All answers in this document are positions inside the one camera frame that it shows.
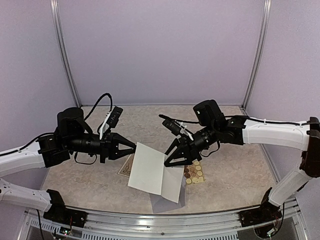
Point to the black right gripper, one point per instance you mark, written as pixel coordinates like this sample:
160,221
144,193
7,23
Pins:
187,149

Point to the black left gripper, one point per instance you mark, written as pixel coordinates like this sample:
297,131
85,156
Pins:
109,147

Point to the beige lined letter paper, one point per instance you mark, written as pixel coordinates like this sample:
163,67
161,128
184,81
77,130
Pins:
147,172

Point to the grey envelope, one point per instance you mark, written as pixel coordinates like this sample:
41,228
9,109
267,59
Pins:
161,205

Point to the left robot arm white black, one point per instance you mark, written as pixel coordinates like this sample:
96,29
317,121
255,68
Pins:
72,135

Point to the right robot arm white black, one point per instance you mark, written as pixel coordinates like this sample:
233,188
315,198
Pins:
240,130

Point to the brown sticker sheet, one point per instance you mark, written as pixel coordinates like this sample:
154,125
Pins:
194,173

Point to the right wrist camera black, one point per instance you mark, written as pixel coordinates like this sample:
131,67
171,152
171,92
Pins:
171,125

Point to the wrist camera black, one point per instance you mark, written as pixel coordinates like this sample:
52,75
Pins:
114,116
171,125

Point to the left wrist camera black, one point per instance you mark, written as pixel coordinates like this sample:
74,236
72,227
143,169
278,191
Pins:
114,116

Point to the front aluminium rail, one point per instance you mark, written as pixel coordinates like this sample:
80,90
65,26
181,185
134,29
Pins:
219,225

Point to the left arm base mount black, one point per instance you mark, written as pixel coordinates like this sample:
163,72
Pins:
59,213

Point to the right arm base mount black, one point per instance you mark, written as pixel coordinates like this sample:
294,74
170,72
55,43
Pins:
266,212

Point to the left aluminium frame post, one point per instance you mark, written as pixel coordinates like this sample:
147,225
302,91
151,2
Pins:
55,11

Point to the aluminium frame post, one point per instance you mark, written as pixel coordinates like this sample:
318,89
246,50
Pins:
55,11
258,54

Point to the right aluminium frame post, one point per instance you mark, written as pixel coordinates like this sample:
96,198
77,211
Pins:
258,54

